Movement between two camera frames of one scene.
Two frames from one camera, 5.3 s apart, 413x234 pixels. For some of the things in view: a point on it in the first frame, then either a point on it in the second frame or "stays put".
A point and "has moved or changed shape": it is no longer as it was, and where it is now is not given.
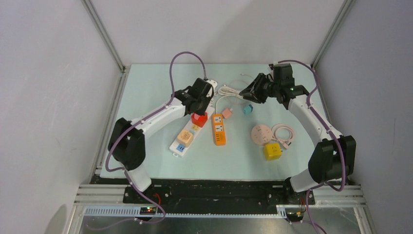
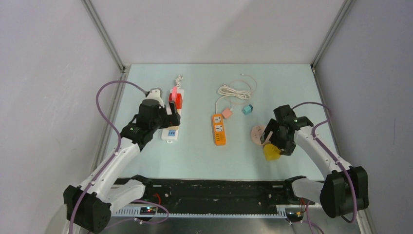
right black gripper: (255, 87) to (286, 147)
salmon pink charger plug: (227, 113) stays put
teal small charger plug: (248, 109) stays put
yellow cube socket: (272, 151) stays put
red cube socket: (199, 120) has moved or changed shape
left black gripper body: (204, 103) to (163, 120)
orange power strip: (219, 130) stays put
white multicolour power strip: (178, 151) to (177, 96)
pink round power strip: (261, 134) stays put
